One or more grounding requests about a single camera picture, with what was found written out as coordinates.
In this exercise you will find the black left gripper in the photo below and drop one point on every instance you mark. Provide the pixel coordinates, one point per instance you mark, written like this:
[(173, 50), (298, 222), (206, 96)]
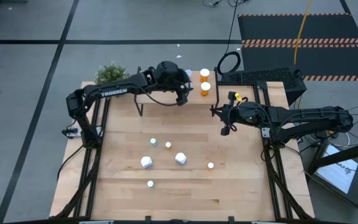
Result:
[(182, 85)]

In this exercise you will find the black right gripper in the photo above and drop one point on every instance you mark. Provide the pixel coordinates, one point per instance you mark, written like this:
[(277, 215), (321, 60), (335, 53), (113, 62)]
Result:
[(235, 115)]

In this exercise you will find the small bluish clear bottle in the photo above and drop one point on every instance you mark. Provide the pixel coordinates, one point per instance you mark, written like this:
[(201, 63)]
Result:
[(188, 73)]

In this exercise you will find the large orange pill bottle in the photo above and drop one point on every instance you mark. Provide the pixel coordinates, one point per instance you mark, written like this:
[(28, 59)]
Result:
[(205, 88), (204, 74)]

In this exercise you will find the narrow blue pill bottle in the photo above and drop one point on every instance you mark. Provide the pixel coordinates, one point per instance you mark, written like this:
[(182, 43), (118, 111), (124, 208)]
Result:
[(153, 141)]

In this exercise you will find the white melatonin supplement bottle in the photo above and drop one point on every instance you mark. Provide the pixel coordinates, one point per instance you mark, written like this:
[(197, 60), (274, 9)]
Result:
[(146, 161), (181, 158)]

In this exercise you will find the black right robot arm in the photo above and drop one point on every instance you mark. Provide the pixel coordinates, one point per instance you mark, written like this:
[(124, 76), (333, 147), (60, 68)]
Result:
[(306, 116)]

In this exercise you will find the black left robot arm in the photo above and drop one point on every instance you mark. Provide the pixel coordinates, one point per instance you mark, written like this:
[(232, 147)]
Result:
[(113, 91)]

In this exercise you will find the wooden shelf with black legs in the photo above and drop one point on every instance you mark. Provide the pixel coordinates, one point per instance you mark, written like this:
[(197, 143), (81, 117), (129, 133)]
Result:
[(202, 100)]

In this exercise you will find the yellow tag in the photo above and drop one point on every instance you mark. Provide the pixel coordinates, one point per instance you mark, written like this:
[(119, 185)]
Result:
[(238, 97)]

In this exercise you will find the green potted plant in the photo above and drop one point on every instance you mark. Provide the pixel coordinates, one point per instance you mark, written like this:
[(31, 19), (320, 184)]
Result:
[(110, 73)]

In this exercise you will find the black diagonal boom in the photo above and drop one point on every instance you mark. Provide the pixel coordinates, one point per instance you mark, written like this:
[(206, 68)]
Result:
[(343, 154)]

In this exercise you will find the black mat with orange stripes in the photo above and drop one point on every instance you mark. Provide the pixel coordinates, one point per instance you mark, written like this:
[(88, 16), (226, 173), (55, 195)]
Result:
[(322, 28)]

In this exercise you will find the monitor with white screen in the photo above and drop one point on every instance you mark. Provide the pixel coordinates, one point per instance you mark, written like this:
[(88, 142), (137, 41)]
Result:
[(337, 174)]

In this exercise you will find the black aluminium table frame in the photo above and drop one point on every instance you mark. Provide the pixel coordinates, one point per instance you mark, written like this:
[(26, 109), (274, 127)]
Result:
[(250, 83)]

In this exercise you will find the grey metal bracket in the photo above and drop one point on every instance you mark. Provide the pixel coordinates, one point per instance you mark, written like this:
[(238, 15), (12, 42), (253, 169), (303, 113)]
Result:
[(265, 132), (99, 130)]

